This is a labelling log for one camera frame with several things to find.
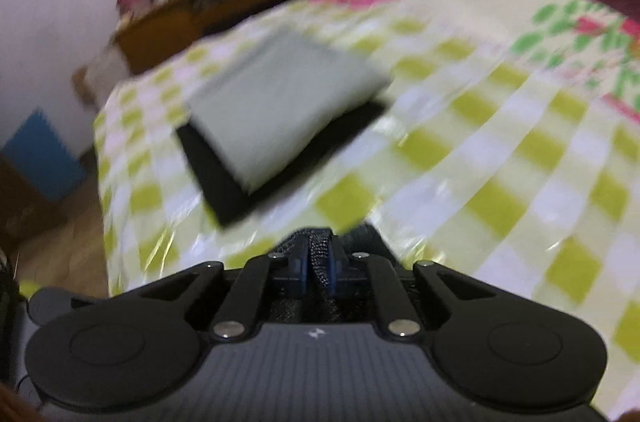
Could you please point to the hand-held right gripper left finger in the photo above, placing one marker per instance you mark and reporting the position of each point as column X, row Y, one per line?
column 299, row 267

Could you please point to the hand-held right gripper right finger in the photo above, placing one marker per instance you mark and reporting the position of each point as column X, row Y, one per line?
column 336, row 269

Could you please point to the dark grey pants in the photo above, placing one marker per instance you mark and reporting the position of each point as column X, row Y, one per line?
column 319, row 252

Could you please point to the folded black cloth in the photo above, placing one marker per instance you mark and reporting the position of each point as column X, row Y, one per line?
column 225, row 187

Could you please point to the folded grey-green cloth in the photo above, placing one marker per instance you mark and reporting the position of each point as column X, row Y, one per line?
column 285, row 107

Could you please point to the blue foam mat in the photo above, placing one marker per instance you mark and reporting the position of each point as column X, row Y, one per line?
column 42, row 157

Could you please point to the green checkered bed sheet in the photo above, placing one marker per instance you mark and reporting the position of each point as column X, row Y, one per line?
column 475, row 162

